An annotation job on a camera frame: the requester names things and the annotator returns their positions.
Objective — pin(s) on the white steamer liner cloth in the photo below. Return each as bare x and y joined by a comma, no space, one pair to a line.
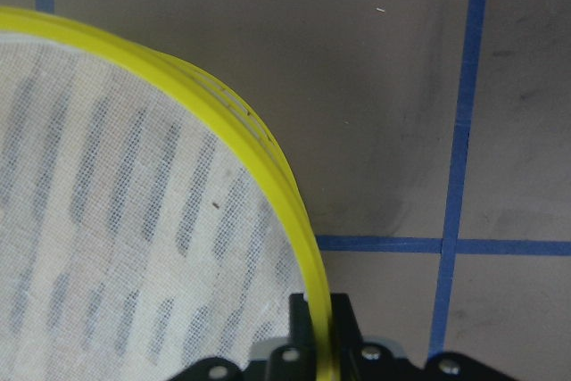
111,220

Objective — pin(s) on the yellow rimmed top steamer layer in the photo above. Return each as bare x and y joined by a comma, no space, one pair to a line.
250,149

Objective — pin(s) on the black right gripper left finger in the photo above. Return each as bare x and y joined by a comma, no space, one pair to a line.
301,340

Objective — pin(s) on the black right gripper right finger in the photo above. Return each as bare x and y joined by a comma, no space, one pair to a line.
347,338

